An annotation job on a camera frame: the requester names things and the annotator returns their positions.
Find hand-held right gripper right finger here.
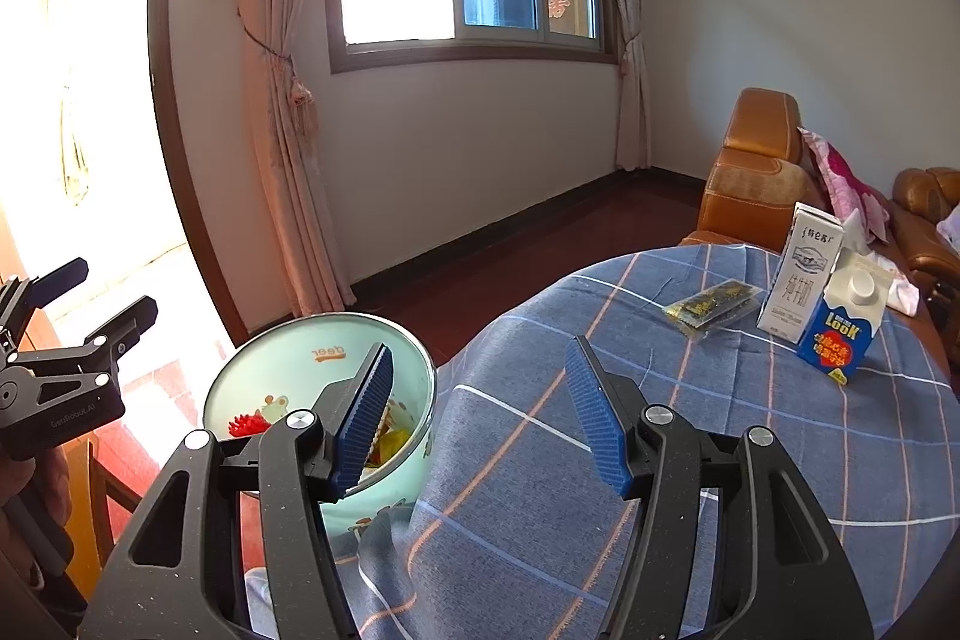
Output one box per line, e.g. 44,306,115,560
564,336,875,640

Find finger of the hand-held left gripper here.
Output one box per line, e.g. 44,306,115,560
45,296,160,386
30,257,89,310

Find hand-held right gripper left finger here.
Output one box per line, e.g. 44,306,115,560
79,342,395,640

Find yellow foil wrapper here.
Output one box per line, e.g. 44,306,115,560
371,426,413,465

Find light green cartoon trash bin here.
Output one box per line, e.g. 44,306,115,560
202,312,438,540

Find blue plaid tablecloth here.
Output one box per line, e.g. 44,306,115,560
244,242,960,640

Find pink curtain with tieback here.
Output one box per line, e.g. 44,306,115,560
236,0,357,317

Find white milk carton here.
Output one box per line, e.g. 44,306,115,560
756,203,845,337

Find blue and white drink carton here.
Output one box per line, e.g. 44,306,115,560
796,254,893,386

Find orange leather armchair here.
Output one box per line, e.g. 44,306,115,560
679,89,830,251

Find white crumpled tissue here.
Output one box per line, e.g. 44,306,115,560
885,257,922,315

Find pink blanket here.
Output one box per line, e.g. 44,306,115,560
799,126,893,244

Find brown leather sofa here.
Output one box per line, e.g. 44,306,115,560
889,166,960,341

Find brown balcony door frame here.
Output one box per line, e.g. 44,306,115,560
146,0,252,348

